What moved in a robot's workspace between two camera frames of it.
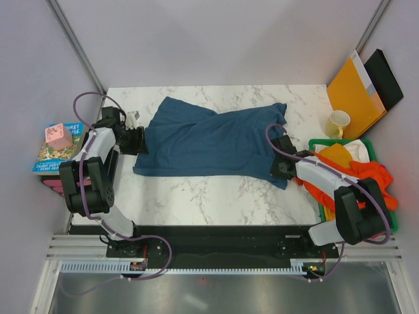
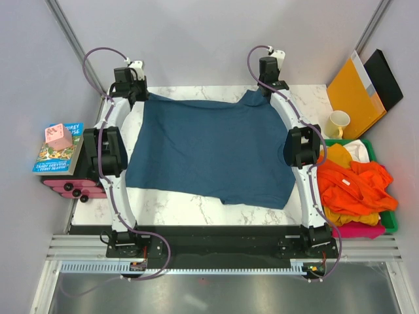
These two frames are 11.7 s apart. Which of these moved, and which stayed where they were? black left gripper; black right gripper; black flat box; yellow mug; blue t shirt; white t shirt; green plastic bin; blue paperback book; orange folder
Moved: black right gripper; black left gripper; blue t shirt
Stayed: orange folder; yellow mug; black flat box; green plastic bin; blue paperback book; white t shirt
